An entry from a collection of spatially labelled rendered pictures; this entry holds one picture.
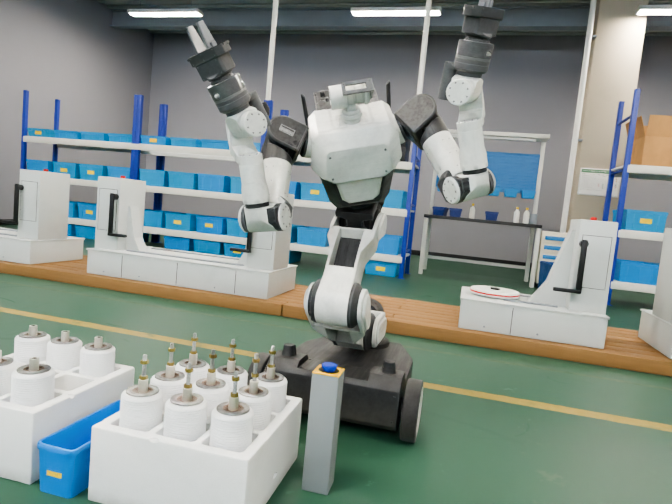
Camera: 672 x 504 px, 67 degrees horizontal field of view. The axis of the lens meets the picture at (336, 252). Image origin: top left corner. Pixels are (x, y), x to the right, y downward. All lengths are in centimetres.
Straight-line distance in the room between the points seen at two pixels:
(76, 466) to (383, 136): 115
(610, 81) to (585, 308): 477
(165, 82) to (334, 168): 1026
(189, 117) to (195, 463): 1027
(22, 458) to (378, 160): 120
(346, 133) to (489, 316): 193
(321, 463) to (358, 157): 85
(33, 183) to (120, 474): 345
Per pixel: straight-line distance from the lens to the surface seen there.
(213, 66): 133
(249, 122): 131
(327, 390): 131
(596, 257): 326
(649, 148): 609
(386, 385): 166
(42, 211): 455
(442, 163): 150
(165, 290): 368
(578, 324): 323
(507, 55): 991
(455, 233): 947
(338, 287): 155
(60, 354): 173
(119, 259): 397
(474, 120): 141
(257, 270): 343
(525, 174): 714
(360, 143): 149
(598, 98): 757
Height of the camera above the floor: 73
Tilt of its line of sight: 5 degrees down
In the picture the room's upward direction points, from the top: 5 degrees clockwise
